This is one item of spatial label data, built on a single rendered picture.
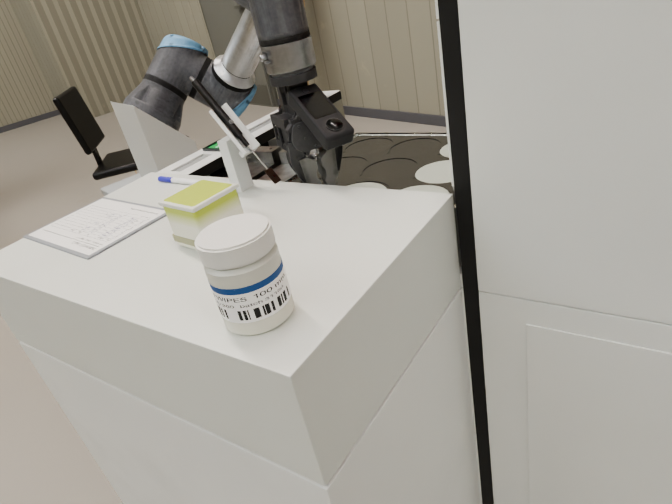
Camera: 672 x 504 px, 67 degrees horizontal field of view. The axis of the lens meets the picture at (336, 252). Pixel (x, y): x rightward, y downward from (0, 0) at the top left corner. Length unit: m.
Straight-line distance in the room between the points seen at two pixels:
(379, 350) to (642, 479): 0.47
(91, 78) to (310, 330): 7.91
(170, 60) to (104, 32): 6.93
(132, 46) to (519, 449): 8.01
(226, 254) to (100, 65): 7.93
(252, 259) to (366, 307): 0.13
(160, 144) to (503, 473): 1.07
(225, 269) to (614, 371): 0.51
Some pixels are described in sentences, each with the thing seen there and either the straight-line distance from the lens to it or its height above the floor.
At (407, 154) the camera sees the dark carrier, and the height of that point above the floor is 0.90.
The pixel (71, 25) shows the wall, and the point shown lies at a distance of 8.27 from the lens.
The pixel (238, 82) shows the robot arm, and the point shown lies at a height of 1.03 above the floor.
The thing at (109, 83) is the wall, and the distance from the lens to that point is 8.36.
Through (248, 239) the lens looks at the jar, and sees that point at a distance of 0.44.
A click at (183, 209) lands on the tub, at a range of 0.64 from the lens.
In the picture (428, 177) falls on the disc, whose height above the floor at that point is 0.90.
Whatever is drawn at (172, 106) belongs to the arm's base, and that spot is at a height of 1.01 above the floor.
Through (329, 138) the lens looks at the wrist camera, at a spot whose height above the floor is 1.04.
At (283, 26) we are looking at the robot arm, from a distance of 0.76.
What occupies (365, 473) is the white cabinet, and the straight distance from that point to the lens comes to 0.60.
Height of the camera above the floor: 1.25
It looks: 29 degrees down
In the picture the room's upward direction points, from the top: 13 degrees counter-clockwise
